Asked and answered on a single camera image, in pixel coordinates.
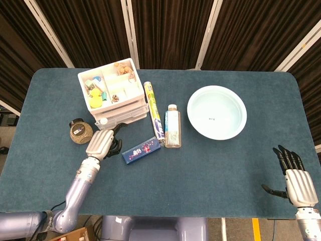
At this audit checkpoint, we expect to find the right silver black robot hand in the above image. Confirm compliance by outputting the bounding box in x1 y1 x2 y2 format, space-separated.
261 145 318 208

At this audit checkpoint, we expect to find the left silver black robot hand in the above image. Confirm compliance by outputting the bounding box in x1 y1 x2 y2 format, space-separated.
85 122 128 161

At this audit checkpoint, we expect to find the clear drawer with white bottle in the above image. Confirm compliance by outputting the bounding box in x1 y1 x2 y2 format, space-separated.
93 101 147 130

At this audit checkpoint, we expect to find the white plastic drawer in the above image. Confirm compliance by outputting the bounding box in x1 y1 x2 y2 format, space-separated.
122 111 149 125
120 106 148 121

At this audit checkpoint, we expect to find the white drawer organizer box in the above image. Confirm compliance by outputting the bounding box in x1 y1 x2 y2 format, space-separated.
77 57 149 130

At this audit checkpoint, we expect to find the round glass jar black lid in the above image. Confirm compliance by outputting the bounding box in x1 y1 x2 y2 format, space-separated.
69 117 94 145

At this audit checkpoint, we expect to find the blue rectangular snack box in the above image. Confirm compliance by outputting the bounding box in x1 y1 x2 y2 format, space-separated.
121 136 162 166

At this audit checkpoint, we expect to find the yellow rubber duck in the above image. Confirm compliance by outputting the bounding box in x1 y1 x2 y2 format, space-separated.
88 89 104 108

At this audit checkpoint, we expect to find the cling film roll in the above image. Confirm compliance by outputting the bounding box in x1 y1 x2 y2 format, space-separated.
143 80 166 142

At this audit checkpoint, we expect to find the clear ribbed plastic bottle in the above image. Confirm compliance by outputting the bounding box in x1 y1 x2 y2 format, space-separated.
164 104 182 149

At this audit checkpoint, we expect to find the brown plush toy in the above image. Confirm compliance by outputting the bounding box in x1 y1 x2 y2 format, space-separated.
114 62 133 75

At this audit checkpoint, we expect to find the cardboard box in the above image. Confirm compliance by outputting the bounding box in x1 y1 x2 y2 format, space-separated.
49 226 94 241

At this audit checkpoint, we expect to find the blue table cloth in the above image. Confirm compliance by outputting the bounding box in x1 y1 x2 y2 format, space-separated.
0 68 321 219

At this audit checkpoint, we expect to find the lavender robot torso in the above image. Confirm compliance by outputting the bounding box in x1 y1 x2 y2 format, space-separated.
100 215 209 241

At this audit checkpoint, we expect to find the light blue plastic basin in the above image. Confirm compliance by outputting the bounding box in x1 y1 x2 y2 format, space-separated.
187 85 248 141

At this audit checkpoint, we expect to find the dark brown curtain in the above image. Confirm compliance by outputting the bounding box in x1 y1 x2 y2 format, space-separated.
0 0 68 113
35 0 133 69
130 0 216 70
202 0 321 71

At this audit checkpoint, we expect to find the white frame post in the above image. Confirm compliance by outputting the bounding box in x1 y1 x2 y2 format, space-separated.
0 99 21 116
195 0 223 70
274 25 321 73
120 0 140 70
23 0 75 69

